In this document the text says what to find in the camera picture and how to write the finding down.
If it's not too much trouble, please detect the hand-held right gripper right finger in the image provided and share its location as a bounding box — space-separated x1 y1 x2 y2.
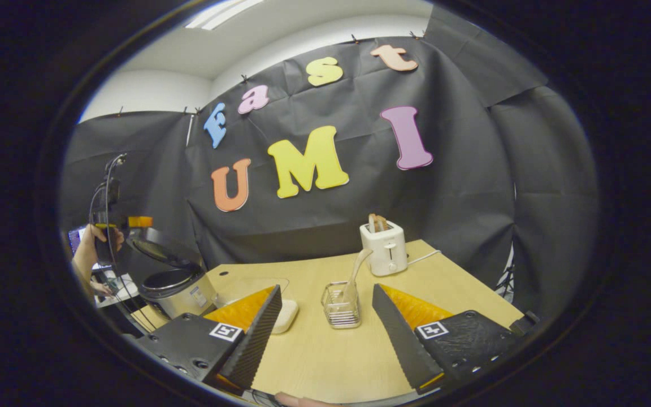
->
372 283 541 395

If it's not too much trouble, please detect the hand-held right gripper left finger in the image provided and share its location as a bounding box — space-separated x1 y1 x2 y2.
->
136 284 283 395

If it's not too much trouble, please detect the metal wire chopstick holder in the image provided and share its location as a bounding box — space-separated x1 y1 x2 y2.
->
321 281 362 330

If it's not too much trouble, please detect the grey rice cooker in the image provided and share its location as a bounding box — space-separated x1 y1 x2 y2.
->
125 228 219 320

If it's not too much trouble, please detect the computer monitor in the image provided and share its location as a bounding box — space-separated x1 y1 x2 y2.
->
67 226 86 255

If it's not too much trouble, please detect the clear plastic container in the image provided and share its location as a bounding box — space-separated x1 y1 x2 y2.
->
212 277 299 334

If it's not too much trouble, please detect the small white table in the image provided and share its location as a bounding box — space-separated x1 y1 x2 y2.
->
95 271 140 309

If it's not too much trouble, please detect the white toaster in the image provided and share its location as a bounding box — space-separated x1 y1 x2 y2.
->
359 221 408 277

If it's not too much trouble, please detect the white toaster cable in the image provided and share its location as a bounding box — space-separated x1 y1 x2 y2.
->
406 249 442 265

